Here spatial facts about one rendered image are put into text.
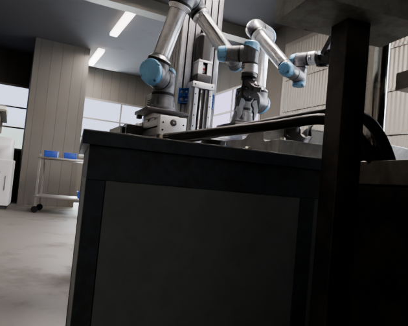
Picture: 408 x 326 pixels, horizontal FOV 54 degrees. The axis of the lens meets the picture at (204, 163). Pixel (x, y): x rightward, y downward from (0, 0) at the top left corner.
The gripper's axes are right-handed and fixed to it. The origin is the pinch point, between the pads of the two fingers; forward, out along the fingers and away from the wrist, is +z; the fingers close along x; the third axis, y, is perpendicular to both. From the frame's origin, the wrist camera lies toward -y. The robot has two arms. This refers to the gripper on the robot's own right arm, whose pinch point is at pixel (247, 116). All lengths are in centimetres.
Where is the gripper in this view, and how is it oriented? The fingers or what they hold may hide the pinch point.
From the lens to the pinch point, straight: 185.6
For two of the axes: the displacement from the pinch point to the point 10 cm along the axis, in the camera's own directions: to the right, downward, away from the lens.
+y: -3.1, 0.2, 9.5
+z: -0.9, 9.9, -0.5
